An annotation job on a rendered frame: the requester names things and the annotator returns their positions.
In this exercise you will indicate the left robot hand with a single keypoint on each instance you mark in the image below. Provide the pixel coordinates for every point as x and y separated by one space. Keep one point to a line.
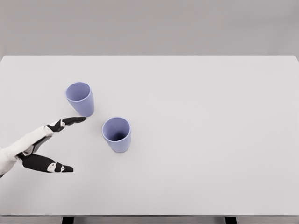
22 144

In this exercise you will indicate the blue plastic cup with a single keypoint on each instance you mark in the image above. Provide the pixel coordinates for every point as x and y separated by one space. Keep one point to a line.
116 137
81 102

